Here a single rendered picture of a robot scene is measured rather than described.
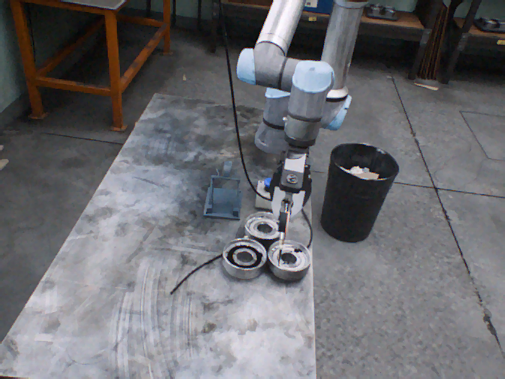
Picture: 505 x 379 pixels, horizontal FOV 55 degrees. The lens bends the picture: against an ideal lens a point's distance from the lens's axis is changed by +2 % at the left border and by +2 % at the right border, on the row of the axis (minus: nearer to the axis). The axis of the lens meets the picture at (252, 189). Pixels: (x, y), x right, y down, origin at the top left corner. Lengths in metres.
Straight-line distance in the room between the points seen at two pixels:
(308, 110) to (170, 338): 0.54
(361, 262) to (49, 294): 1.68
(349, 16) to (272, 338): 0.86
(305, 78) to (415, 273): 1.69
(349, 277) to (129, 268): 1.42
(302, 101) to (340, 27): 0.45
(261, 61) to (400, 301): 1.53
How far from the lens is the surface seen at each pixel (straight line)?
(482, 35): 4.80
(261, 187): 1.34
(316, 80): 0.98
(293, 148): 1.03
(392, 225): 2.76
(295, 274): 1.12
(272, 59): 1.11
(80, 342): 1.03
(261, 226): 1.25
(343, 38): 1.41
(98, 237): 1.24
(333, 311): 2.20
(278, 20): 1.19
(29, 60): 3.29
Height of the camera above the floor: 1.62
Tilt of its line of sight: 36 degrees down
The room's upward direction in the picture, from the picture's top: 8 degrees clockwise
